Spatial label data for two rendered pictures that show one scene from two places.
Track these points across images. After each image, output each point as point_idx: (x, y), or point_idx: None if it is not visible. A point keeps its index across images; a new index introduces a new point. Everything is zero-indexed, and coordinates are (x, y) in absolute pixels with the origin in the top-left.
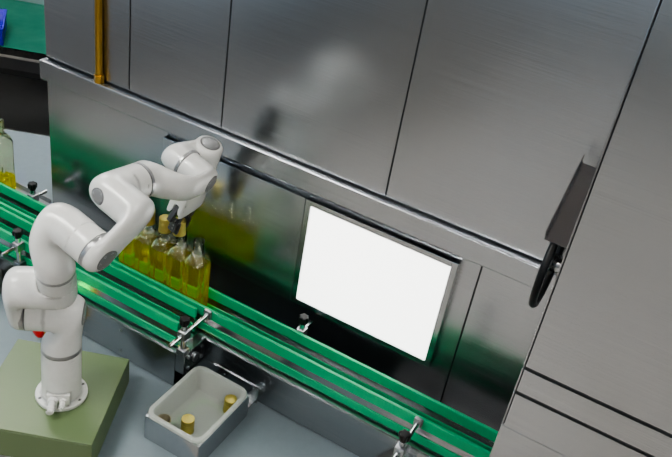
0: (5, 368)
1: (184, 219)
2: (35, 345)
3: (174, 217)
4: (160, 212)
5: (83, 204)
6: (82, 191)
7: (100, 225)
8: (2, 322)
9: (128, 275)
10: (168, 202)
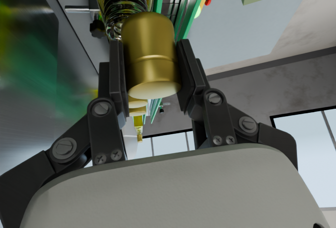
0: None
1: (138, 89)
2: None
3: (246, 141)
4: (56, 65)
5: (92, 77)
6: (92, 89)
7: (86, 54)
8: (193, 20)
9: None
10: (46, 86)
